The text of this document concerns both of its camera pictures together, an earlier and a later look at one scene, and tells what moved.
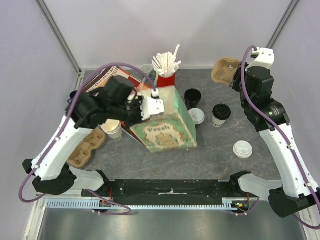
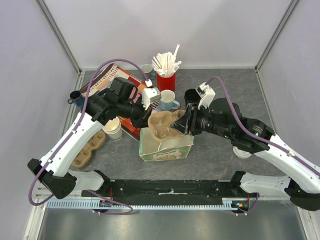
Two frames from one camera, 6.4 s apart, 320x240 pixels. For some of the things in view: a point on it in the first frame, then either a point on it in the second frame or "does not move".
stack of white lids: [242, 149] does not move
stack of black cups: [192, 97] does not move
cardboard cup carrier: [224, 70] to [160, 123]
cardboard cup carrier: [83, 154] does not move
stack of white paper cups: [113, 127] does not move
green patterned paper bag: [174, 130] to [152, 150]
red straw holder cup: [166, 82] does not move
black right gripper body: [238, 78] to [188, 119]
